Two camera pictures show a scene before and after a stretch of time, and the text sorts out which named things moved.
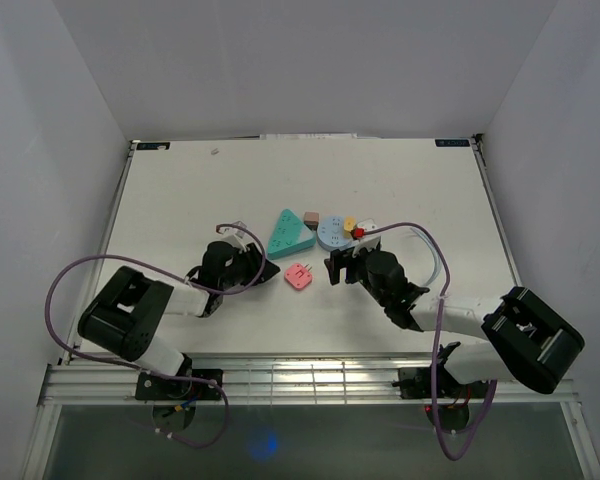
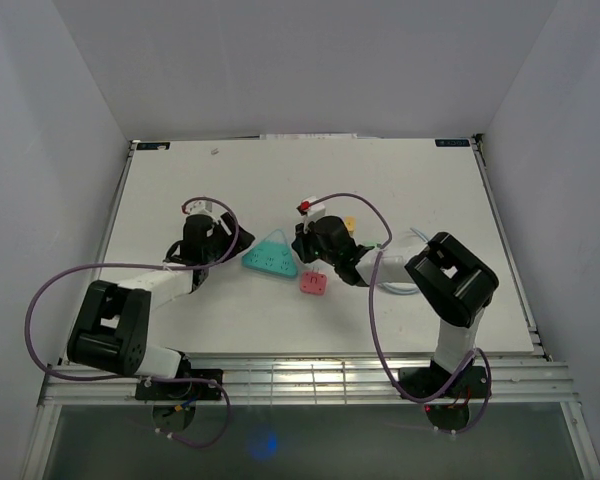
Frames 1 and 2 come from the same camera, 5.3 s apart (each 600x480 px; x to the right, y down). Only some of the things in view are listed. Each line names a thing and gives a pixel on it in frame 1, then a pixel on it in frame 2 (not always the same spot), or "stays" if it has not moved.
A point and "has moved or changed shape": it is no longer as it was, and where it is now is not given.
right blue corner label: [454, 142] stays
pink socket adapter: [298, 276] to [313, 283]
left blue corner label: [153, 146] stays
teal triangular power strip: [289, 235] has moved or changed shape
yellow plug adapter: [349, 223] stays
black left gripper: [254, 265] to [218, 229]
